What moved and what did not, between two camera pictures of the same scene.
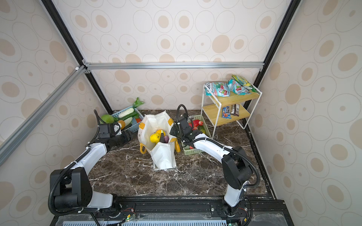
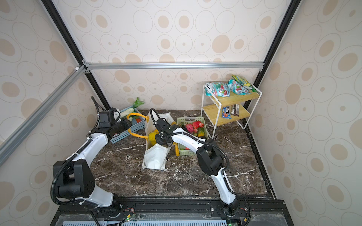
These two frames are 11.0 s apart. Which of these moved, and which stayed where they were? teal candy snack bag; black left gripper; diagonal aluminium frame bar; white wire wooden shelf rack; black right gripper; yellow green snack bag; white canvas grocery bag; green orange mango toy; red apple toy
Moved: black right gripper; white canvas grocery bag; black left gripper
Stayed: green orange mango toy; yellow green snack bag; white wire wooden shelf rack; diagonal aluminium frame bar; red apple toy; teal candy snack bag
